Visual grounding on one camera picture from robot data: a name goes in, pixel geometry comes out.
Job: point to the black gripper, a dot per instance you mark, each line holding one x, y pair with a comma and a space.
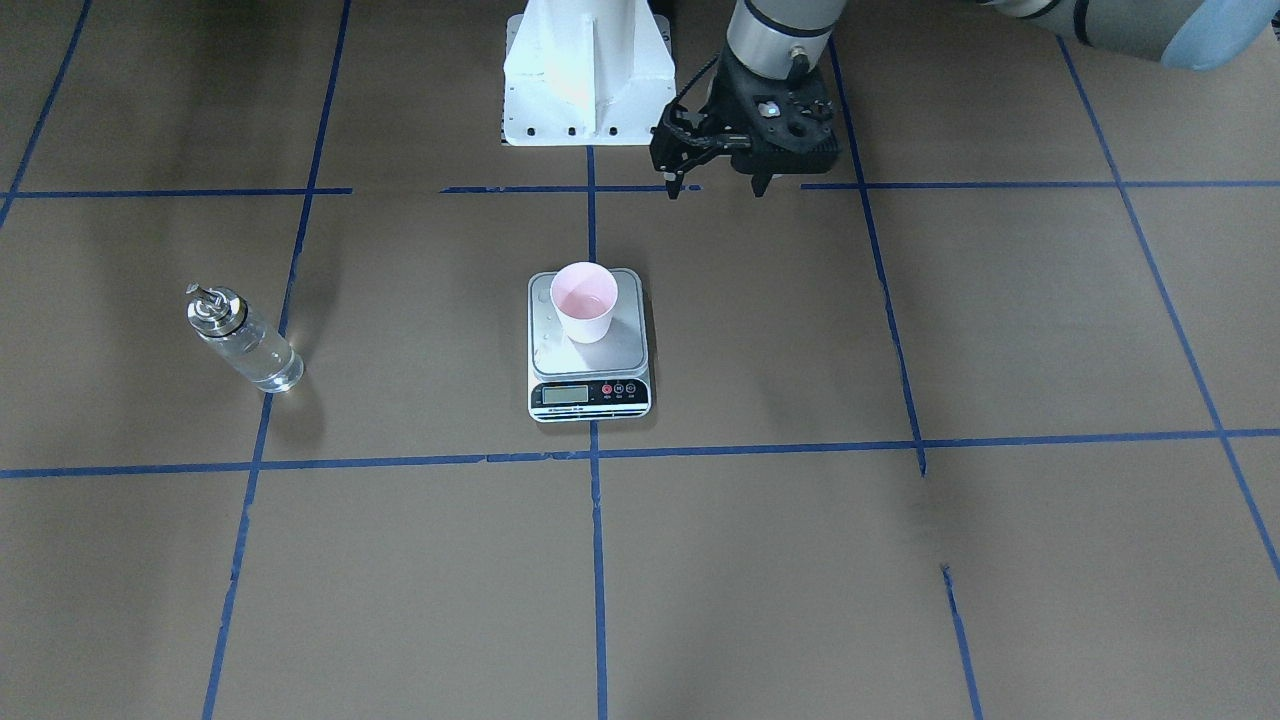
722, 113

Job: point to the glass sauce bottle steel cap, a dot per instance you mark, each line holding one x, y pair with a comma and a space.
243, 338

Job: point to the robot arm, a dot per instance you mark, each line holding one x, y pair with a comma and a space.
936, 95

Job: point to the digital kitchen scale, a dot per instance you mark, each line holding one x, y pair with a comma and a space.
605, 379

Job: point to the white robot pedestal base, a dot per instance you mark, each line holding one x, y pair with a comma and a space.
585, 73

